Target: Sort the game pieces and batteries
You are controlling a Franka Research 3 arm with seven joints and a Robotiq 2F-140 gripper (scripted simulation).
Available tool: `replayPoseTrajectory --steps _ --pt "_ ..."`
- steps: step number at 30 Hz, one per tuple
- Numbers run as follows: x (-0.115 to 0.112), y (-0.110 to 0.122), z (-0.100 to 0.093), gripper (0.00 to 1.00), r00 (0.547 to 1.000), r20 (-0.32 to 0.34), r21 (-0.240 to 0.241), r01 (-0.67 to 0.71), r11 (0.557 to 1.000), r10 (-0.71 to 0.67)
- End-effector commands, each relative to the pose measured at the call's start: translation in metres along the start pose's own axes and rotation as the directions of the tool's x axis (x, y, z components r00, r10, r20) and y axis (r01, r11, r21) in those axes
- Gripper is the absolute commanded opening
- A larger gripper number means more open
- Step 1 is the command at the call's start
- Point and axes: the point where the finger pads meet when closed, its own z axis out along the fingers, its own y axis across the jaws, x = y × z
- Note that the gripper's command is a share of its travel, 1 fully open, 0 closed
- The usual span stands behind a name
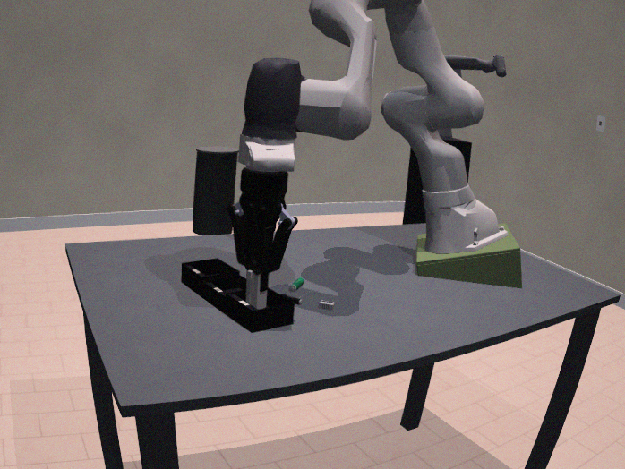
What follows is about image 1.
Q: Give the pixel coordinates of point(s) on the green aa battery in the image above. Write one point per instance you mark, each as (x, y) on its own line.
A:
(296, 284)

